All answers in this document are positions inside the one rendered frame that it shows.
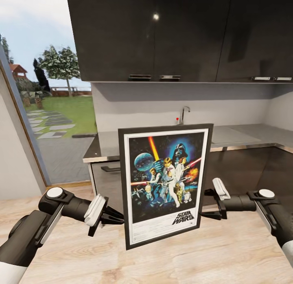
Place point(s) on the poster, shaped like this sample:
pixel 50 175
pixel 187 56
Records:
pixel 163 175

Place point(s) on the fixed window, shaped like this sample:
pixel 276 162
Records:
pixel 39 63

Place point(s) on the dishwasher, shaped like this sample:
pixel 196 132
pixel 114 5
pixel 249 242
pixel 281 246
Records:
pixel 107 176

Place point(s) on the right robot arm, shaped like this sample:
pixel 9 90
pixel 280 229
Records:
pixel 278 220

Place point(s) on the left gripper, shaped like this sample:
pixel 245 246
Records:
pixel 107 215

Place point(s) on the drop in sink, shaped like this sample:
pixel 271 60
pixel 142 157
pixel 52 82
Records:
pixel 225 135

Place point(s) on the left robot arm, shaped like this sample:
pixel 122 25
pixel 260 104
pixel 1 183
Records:
pixel 32 231

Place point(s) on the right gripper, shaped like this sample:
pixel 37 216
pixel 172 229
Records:
pixel 232 204

